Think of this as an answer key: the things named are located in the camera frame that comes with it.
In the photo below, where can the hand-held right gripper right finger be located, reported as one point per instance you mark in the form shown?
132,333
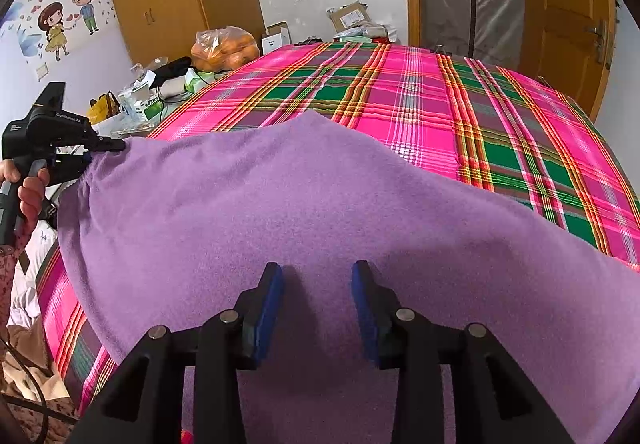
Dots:
365,314

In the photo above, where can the white cardboard box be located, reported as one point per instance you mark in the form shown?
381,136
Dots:
276,39

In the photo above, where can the brown cardboard parcel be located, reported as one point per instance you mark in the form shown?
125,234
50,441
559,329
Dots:
350,16

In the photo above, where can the yellow paper bag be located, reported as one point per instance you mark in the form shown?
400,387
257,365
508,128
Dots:
104,107

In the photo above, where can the person's patterned clothing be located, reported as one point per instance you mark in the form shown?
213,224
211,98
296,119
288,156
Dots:
27,374

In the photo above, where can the purple sweater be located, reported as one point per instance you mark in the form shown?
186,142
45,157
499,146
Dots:
300,204

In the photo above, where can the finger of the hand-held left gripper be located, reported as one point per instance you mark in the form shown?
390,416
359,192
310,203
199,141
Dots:
67,168
107,144

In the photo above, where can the green medicine box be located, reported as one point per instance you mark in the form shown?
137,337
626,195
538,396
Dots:
152,107

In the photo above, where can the bag of oranges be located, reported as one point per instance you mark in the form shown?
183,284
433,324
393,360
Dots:
225,51

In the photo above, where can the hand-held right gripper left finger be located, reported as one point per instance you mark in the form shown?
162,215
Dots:
267,314

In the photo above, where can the black pouch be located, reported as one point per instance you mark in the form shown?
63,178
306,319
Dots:
172,71

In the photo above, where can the person's left forearm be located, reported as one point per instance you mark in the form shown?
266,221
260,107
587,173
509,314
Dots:
10,274

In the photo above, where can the pink plaid sheet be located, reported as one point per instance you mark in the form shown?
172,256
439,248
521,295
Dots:
425,98

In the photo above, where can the white cloth roll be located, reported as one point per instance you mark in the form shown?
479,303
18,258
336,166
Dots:
172,87

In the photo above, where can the cartoon wall sticker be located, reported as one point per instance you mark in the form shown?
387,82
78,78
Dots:
65,18

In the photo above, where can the person's left hand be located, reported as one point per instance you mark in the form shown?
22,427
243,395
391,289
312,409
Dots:
30,199

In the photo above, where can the grey plastic parcel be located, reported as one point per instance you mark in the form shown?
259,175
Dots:
367,31

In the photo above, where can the green tissue pack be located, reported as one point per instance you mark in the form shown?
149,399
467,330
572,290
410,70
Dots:
199,79

